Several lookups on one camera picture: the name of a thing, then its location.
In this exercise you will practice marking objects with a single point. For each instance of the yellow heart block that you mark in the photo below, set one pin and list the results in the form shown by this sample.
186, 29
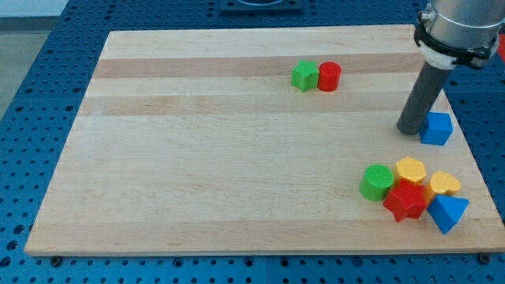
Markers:
441, 183

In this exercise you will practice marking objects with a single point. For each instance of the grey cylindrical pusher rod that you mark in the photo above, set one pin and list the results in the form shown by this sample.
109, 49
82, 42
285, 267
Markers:
424, 93

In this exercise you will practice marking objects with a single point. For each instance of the green cylinder block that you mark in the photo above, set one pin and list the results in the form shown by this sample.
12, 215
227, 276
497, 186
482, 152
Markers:
376, 182

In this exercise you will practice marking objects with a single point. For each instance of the blue cube block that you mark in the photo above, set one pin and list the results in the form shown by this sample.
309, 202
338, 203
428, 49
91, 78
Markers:
437, 129

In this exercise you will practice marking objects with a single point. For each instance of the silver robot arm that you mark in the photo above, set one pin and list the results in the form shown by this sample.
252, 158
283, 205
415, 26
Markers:
459, 32

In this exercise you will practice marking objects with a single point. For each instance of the red cylinder block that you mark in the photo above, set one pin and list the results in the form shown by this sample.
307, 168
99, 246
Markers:
329, 76

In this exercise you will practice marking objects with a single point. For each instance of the yellow hexagon block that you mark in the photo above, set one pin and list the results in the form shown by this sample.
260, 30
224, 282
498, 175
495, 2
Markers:
409, 169

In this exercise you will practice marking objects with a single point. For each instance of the green star block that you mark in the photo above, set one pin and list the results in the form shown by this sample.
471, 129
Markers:
305, 75

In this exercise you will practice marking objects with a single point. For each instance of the wooden board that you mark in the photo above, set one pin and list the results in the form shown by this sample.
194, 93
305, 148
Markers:
193, 142

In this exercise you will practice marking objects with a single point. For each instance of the red star block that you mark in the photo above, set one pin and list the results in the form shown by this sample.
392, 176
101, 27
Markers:
406, 201

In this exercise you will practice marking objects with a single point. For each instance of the blue triangle block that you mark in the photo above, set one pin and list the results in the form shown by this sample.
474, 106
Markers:
447, 211

